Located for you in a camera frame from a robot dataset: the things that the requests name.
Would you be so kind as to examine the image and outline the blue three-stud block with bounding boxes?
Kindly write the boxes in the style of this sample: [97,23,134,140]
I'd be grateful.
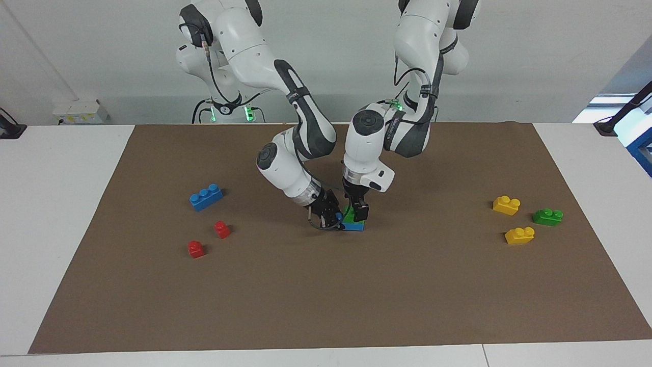
[189,184,224,212]
[336,213,365,232]

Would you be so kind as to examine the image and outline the yellow two-stud block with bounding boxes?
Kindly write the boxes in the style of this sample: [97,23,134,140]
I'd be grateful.
[493,196,521,216]
[505,227,535,245]

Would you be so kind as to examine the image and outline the brown table mat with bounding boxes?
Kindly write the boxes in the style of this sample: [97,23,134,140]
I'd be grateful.
[28,122,652,354]

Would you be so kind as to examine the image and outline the white box with labels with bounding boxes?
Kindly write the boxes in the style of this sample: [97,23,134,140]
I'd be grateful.
[52,99,108,124]

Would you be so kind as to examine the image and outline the black slanted pole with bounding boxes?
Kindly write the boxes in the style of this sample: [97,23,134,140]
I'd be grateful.
[593,81,652,136]

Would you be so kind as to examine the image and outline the black table clamp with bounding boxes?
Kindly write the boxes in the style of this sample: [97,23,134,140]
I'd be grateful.
[0,108,27,139]

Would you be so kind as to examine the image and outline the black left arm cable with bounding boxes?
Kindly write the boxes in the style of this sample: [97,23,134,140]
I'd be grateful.
[393,53,440,128]

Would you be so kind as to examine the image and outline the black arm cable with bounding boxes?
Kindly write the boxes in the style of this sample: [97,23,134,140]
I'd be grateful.
[393,53,440,128]
[201,41,333,233]

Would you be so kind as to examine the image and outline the black right base cable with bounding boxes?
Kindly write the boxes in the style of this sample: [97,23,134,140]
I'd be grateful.
[192,98,265,124]

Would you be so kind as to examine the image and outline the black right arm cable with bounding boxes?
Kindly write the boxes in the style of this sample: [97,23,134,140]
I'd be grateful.
[201,41,333,233]

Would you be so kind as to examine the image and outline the blue frame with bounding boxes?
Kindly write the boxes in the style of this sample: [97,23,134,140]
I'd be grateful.
[626,104,652,178]

